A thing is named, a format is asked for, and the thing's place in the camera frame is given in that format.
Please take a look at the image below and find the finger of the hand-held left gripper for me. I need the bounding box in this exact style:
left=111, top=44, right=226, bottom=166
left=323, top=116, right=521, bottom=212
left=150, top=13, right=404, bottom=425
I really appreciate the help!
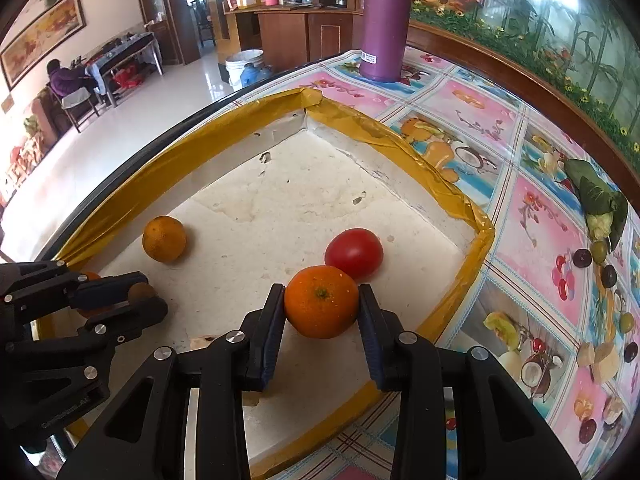
left=0, top=260, right=150, bottom=328
left=0, top=294, right=169, bottom=392

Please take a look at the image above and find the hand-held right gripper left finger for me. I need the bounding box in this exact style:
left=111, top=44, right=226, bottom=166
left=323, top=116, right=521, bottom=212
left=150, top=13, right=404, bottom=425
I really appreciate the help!
left=57, top=283, right=287, bottom=480

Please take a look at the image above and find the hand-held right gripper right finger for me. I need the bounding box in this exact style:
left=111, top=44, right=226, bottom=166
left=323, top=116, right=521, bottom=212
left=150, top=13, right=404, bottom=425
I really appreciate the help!
left=357, top=283, right=583, bottom=480

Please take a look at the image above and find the small brown fruit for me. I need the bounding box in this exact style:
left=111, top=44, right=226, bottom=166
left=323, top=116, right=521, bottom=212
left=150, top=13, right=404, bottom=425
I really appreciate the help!
left=127, top=282, right=156, bottom=306

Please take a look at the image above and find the orange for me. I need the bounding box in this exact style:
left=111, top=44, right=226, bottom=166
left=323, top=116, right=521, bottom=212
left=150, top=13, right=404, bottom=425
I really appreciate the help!
left=283, top=265, right=361, bottom=339
left=142, top=215, right=187, bottom=263

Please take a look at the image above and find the white foam tray yellow tape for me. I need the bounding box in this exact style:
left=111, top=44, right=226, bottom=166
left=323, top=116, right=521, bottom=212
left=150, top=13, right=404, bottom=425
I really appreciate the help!
left=30, top=87, right=496, bottom=480

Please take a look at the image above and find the red tomato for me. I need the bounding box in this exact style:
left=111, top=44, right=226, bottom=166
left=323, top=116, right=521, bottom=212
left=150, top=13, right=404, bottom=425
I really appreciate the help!
left=324, top=228, right=385, bottom=281

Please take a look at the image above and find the wooden chair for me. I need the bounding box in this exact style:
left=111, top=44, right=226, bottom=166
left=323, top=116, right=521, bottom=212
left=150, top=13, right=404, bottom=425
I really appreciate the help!
left=47, top=85, right=101, bottom=133

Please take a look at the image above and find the dining table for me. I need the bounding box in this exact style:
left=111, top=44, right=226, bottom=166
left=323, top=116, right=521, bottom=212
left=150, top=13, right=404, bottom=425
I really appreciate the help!
left=85, top=32, right=163, bottom=108

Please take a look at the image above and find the blue water jug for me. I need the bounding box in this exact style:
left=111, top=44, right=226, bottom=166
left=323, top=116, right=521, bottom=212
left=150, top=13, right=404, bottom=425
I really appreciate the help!
left=240, top=64, right=273, bottom=88

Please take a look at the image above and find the white bucket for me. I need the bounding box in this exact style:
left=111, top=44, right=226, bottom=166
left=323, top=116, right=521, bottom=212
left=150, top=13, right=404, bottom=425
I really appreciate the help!
left=225, top=49, right=264, bottom=88

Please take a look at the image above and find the leaf wrapped custard apple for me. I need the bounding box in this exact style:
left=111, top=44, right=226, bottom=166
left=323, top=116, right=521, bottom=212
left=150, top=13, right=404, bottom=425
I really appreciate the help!
left=562, top=158, right=630, bottom=253

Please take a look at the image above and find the wooden sideboard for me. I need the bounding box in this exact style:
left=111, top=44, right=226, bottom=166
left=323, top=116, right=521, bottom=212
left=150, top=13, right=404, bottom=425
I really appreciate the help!
left=220, top=5, right=363, bottom=68

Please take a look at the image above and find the purple thermos bottle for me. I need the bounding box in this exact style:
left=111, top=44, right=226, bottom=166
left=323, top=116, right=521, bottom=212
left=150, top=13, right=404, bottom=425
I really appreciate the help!
left=359, top=0, right=416, bottom=83

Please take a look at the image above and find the glass cabinet with artificial flowers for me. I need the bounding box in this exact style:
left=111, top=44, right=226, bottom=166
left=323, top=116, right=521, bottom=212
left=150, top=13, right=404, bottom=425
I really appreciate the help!
left=407, top=0, right=640, bottom=201

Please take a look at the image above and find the wall painting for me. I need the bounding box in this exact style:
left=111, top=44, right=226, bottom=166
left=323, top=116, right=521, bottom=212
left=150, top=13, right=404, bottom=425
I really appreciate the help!
left=0, top=0, right=87, bottom=92

